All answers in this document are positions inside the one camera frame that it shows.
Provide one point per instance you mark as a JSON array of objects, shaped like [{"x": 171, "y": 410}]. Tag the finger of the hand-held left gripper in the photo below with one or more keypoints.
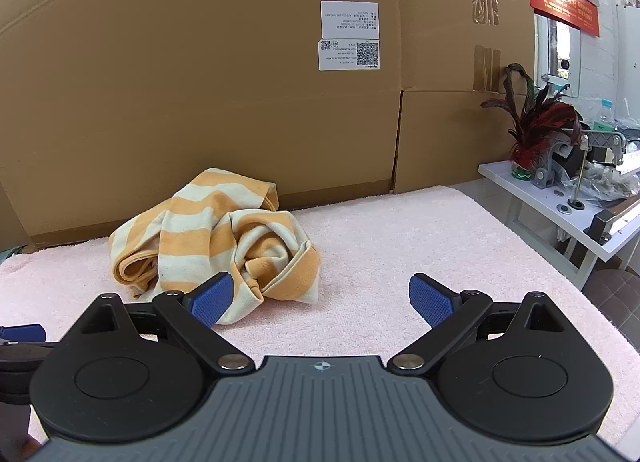
[
  {"x": 22, "y": 333},
  {"x": 22, "y": 356}
]

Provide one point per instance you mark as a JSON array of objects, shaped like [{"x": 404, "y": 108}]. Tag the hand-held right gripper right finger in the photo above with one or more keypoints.
[{"x": 430, "y": 299}]

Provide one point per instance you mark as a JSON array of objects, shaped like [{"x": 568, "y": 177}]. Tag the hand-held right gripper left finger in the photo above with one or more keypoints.
[{"x": 212, "y": 302}]

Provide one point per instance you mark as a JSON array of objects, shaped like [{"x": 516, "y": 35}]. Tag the orange white striped shirt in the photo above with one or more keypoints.
[{"x": 200, "y": 222}]

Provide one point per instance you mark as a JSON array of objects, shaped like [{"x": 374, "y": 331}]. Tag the pink fleece blanket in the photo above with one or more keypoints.
[{"x": 375, "y": 242}]

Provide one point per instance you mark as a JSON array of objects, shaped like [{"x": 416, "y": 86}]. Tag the teal cloth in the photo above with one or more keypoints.
[{"x": 12, "y": 253}]

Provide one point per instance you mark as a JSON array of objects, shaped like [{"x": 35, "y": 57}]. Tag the white side table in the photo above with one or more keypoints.
[{"x": 550, "y": 222}]

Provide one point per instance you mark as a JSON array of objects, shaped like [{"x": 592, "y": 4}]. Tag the grey metal clamp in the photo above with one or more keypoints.
[{"x": 555, "y": 162}]

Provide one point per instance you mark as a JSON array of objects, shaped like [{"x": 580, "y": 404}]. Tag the potted red-leaf plant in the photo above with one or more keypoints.
[{"x": 535, "y": 127}]

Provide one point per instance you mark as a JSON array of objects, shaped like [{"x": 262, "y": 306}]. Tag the silver sealing machine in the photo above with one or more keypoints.
[{"x": 620, "y": 222}]

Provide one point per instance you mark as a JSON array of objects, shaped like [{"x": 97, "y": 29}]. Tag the large labelled cardboard box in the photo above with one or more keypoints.
[{"x": 200, "y": 92}]

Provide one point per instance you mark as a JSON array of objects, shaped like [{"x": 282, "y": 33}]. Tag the clear plastic bag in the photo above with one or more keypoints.
[{"x": 605, "y": 177}]

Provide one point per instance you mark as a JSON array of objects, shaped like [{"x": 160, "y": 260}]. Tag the brown tape patch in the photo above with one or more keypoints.
[{"x": 487, "y": 67}]

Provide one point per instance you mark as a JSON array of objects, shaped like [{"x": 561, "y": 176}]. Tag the clear plastic bottle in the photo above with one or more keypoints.
[{"x": 606, "y": 114}]

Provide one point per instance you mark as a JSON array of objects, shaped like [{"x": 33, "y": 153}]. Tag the white label with square code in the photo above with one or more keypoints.
[{"x": 347, "y": 54}]

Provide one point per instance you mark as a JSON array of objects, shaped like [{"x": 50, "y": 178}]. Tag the small window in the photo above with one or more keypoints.
[{"x": 555, "y": 52}]

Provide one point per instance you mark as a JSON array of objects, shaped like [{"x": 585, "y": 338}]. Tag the taped cardboard box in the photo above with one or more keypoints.
[{"x": 450, "y": 17}]

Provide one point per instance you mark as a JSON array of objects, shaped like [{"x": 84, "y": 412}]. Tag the white shipping label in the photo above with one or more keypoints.
[{"x": 350, "y": 19}]

